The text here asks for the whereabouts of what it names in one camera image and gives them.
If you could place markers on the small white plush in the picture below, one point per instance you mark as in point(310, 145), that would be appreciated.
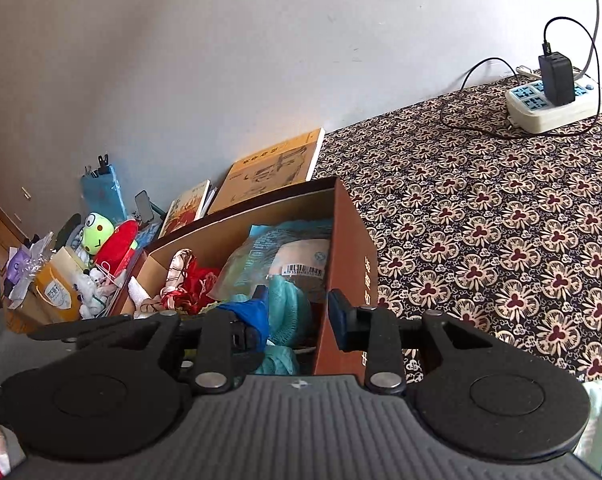
point(93, 290)

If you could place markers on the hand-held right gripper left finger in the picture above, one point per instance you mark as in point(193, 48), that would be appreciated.
point(257, 317)

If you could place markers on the green frog plush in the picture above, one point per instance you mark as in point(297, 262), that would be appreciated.
point(97, 234)

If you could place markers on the black charger adapter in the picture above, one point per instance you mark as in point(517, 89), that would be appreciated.
point(556, 80)

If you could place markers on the purple clear wrapping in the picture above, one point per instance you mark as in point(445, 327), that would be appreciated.
point(23, 265)

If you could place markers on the teal mesh cloth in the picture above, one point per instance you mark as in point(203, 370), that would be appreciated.
point(291, 310)

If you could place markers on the small illustrated book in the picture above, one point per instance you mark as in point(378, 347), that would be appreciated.
point(183, 207)

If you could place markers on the white power strip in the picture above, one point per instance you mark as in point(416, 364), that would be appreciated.
point(551, 112)

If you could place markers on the brown cardboard box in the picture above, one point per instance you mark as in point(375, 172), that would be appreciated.
point(348, 245)

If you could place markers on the blue pouch with clips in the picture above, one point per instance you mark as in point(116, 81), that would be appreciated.
point(103, 190)

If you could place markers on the yellow paper bag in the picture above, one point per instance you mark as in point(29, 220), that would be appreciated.
point(61, 285)

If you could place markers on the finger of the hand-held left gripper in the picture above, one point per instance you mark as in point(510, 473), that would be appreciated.
point(51, 334)

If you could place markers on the striped satin ribbon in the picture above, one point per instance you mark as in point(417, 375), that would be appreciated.
point(177, 275)

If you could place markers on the large yellow book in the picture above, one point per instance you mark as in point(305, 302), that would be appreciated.
point(271, 170)

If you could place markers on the floral patterned blanket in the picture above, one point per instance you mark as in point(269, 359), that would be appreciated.
point(481, 210)

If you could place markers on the light blue plastic packet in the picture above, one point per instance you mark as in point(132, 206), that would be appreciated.
point(281, 250)

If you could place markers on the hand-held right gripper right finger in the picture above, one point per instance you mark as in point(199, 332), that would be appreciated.
point(339, 320)

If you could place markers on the red plush toy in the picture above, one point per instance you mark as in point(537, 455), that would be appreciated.
point(115, 247)

